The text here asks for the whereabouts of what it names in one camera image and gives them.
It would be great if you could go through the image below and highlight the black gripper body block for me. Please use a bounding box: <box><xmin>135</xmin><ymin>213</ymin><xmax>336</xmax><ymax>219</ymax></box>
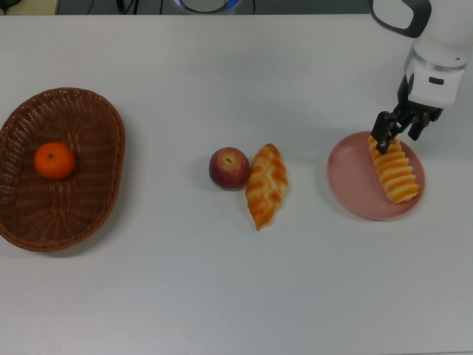
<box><xmin>396</xmin><ymin>73</ymin><xmax>444</xmax><ymax>121</ymax></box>

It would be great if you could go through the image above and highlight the ridged striped toy bread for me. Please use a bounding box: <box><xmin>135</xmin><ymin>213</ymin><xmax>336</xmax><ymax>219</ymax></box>
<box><xmin>367</xmin><ymin>135</ymin><xmax>421</xmax><ymax>205</ymax></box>

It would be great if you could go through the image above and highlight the braided toy bread loaf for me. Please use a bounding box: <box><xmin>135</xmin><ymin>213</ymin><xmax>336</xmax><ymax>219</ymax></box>
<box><xmin>245</xmin><ymin>143</ymin><xmax>289</xmax><ymax>231</ymax></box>

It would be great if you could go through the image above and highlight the red toy apple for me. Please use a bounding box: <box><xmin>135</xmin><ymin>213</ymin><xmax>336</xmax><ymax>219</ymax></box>
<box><xmin>208</xmin><ymin>146</ymin><xmax>251</xmax><ymax>192</ymax></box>

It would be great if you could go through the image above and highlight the orange toy tangerine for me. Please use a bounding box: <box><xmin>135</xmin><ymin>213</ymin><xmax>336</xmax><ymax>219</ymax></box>
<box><xmin>33</xmin><ymin>142</ymin><xmax>78</xmax><ymax>181</ymax></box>

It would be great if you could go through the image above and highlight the pink plate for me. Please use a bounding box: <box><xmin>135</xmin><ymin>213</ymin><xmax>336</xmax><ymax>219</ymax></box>
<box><xmin>326</xmin><ymin>130</ymin><xmax>426</xmax><ymax>222</ymax></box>

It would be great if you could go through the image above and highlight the brown woven basket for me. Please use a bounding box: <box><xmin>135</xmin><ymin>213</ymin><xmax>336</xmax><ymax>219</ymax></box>
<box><xmin>0</xmin><ymin>87</ymin><xmax>126</xmax><ymax>253</ymax></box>

